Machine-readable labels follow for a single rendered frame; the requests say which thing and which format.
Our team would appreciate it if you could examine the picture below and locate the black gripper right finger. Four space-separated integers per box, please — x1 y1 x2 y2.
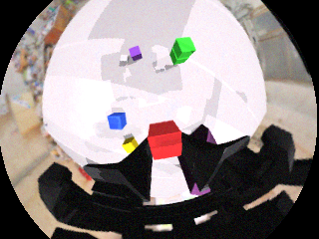
180 131 250 192

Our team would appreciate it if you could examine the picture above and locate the red block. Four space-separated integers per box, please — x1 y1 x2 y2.
148 120 182 159

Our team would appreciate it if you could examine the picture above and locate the green block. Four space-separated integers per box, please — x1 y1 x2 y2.
172 37 195 59
170 48 188 65

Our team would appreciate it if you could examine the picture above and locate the small purple block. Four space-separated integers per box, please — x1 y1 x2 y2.
128 45 144 60

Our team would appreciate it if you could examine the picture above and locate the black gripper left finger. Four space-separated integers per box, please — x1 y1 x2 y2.
83 136 153 203

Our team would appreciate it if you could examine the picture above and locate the blue block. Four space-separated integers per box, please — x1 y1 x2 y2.
108 112 127 128

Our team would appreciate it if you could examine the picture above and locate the yellow block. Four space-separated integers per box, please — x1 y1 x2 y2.
123 136 139 152

